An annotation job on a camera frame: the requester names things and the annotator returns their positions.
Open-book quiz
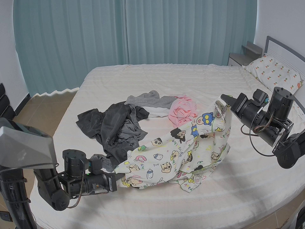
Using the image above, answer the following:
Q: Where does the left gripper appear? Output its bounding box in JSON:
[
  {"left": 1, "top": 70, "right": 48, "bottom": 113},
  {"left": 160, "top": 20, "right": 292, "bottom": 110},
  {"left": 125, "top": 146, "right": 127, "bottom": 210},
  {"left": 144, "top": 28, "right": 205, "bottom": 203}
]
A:
[{"left": 82, "top": 173, "right": 118, "bottom": 196}]

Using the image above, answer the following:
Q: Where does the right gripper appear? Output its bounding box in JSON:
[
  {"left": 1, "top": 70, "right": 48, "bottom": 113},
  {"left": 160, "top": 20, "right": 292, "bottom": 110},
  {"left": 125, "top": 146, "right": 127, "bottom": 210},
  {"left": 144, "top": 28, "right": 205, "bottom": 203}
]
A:
[{"left": 220, "top": 93, "right": 270, "bottom": 131}]

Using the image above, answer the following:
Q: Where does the white printed pyjama top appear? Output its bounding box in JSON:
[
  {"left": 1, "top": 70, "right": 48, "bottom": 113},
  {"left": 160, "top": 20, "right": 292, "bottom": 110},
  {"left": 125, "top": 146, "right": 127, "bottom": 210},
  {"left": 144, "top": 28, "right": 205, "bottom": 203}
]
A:
[{"left": 114, "top": 97, "right": 233, "bottom": 194}]

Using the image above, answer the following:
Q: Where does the grey bedside table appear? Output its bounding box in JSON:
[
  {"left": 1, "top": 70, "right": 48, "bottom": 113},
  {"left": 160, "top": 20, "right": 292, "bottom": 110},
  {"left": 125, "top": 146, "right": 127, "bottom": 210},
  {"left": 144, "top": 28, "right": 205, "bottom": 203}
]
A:
[{"left": 228, "top": 41, "right": 262, "bottom": 67}]

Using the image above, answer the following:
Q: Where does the white printed pillow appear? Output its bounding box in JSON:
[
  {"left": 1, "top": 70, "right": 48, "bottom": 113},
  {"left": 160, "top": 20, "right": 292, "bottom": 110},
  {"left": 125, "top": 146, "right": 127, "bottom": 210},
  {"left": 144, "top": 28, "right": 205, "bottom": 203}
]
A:
[{"left": 242, "top": 55, "right": 304, "bottom": 96}]

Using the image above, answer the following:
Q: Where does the pink garment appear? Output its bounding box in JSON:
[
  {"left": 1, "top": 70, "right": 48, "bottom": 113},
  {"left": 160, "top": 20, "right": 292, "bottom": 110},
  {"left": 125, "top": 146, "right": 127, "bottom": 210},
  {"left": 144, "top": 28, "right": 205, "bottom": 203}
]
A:
[{"left": 168, "top": 95, "right": 199, "bottom": 126}]

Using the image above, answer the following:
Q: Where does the dark grey garment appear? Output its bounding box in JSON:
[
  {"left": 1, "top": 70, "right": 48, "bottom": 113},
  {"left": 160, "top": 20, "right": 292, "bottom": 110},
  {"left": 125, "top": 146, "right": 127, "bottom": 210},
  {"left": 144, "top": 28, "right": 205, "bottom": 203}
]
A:
[{"left": 92, "top": 118, "right": 149, "bottom": 172}]

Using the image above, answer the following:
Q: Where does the black garment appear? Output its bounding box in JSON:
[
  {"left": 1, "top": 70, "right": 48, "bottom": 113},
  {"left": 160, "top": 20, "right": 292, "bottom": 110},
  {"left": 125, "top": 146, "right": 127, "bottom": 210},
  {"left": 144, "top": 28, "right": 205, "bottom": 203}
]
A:
[{"left": 76, "top": 103, "right": 150, "bottom": 173}]

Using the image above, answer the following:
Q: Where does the bed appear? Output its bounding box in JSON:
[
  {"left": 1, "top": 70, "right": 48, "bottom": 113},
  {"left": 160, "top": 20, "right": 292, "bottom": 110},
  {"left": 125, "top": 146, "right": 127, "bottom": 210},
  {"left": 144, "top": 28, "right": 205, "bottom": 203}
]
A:
[{"left": 30, "top": 35, "right": 305, "bottom": 229}]

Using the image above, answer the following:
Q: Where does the grey and white garment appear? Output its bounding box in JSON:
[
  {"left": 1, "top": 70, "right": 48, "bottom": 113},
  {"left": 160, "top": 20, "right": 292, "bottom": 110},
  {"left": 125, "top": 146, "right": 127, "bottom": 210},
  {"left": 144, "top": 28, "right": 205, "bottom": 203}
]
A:
[{"left": 124, "top": 91, "right": 178, "bottom": 119}]

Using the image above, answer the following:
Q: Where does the black chest of drawers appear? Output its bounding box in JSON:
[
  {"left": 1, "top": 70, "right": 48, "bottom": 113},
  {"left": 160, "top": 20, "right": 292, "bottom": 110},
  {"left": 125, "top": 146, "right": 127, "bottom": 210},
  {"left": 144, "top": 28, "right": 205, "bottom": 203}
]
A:
[{"left": 0, "top": 83, "right": 17, "bottom": 119}]

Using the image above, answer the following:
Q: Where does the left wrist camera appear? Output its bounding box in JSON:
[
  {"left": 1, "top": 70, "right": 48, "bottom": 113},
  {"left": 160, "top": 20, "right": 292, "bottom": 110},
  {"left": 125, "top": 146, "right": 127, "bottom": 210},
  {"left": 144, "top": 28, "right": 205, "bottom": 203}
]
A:
[{"left": 88, "top": 158, "right": 103, "bottom": 176}]

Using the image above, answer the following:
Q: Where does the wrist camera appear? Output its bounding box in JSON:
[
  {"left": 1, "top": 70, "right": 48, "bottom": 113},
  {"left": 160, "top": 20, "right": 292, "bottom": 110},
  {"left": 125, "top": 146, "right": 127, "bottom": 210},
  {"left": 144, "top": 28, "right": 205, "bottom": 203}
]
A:
[
  {"left": 252, "top": 88, "right": 269, "bottom": 107},
  {"left": 88, "top": 158, "right": 103, "bottom": 176}
]

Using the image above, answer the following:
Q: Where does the black cable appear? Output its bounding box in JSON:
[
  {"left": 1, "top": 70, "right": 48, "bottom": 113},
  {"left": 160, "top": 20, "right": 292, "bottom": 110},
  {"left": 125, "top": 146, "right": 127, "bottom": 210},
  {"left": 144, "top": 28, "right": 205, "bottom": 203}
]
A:
[
  {"left": 67, "top": 192, "right": 84, "bottom": 209},
  {"left": 240, "top": 124, "right": 279, "bottom": 157}
]

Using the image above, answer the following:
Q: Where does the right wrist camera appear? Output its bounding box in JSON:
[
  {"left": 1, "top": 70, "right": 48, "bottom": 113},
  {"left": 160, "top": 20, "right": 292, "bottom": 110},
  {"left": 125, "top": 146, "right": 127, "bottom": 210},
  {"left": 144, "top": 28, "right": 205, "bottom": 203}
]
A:
[{"left": 252, "top": 88, "right": 269, "bottom": 107}]

